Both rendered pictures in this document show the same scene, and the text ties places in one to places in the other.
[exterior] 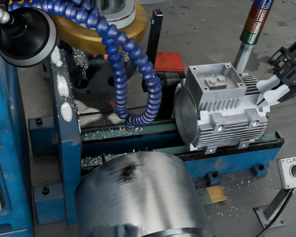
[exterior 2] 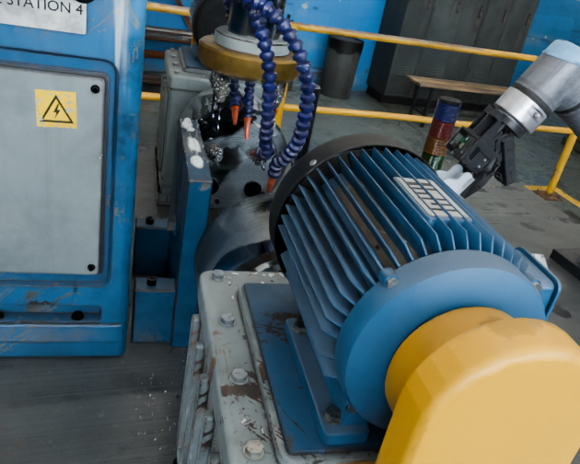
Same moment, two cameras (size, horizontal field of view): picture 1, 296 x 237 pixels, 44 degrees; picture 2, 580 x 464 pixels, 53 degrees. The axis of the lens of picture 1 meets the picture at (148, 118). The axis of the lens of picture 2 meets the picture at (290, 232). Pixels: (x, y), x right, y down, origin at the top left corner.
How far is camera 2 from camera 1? 0.43 m
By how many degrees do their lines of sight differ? 19
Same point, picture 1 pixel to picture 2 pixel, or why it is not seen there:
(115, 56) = (267, 52)
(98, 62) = (236, 158)
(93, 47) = (240, 68)
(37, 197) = (140, 286)
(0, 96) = (138, 81)
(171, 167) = not seen: hidden behind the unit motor
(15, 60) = not seen: outside the picture
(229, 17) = not seen: hidden behind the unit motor
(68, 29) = (215, 49)
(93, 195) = (224, 229)
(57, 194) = (166, 287)
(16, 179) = (127, 222)
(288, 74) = (470, 155)
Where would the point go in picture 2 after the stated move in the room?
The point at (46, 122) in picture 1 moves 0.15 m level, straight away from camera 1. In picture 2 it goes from (158, 224) to (156, 193)
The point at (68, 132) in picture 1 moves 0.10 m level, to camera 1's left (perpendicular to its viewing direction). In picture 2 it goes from (198, 175) to (140, 161)
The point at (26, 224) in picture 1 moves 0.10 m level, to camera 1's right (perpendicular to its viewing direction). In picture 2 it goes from (121, 316) to (176, 330)
